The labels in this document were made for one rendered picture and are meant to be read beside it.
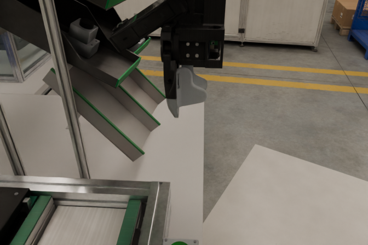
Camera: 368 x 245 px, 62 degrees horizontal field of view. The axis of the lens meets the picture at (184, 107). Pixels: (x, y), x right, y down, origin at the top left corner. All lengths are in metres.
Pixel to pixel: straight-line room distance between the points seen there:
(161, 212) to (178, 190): 0.19
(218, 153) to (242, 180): 1.45
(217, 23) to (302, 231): 0.57
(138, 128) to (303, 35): 3.89
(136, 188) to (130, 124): 0.17
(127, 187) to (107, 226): 0.09
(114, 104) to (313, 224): 0.58
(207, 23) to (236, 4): 3.98
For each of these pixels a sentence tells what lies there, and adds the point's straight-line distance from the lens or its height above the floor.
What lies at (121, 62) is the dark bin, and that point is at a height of 1.20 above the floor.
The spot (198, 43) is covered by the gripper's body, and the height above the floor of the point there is 1.35.
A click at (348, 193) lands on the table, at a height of 0.86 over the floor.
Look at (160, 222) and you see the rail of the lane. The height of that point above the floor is 0.96.
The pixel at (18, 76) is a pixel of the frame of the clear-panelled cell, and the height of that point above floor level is 0.89.
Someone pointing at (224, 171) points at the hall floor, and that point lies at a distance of 2.20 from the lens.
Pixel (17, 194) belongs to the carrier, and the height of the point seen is 0.97.
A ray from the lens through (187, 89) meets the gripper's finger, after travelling 0.44.
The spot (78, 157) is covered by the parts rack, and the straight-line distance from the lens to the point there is 0.79.
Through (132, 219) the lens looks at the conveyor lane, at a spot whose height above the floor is 0.95.
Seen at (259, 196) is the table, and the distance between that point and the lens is 0.87.
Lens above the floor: 1.48
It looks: 31 degrees down
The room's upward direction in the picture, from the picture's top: straight up
